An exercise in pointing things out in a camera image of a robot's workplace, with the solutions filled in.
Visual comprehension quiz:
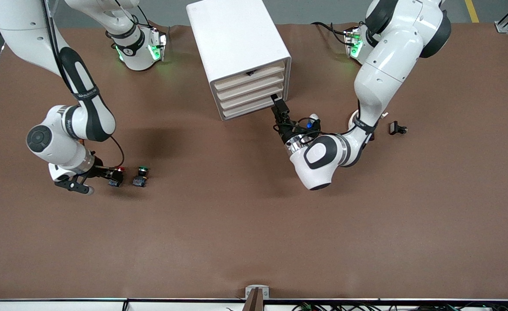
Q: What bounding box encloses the red push button switch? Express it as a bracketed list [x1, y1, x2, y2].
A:
[109, 166, 126, 187]

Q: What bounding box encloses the white curved plastic clamp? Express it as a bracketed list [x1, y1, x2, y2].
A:
[216, 72, 286, 102]

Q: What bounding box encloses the white plastic drawer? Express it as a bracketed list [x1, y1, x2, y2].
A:
[218, 82, 286, 111]
[221, 92, 280, 121]
[214, 61, 286, 92]

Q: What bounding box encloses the white drawer cabinet shell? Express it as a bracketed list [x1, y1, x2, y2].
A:
[186, 0, 292, 121]

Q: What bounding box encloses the white curved pipe clamp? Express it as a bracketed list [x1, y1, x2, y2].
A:
[348, 110, 388, 130]

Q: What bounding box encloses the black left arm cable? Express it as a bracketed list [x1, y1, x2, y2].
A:
[273, 116, 358, 143]

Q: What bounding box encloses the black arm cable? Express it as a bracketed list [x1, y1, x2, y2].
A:
[273, 116, 358, 143]
[41, 0, 125, 170]

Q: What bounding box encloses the green push button switch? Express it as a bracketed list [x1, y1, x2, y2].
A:
[133, 166, 150, 188]

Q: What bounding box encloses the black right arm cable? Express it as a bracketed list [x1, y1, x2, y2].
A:
[41, 0, 125, 170]

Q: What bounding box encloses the black base cable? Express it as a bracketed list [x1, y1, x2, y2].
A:
[311, 21, 354, 46]

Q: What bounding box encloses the white table edge rail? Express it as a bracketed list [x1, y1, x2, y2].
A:
[0, 297, 508, 311]

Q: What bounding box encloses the grey metal bracket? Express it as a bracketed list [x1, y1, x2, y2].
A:
[245, 285, 270, 300]

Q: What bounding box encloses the black cable bundle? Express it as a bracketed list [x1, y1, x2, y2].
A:
[291, 301, 508, 311]

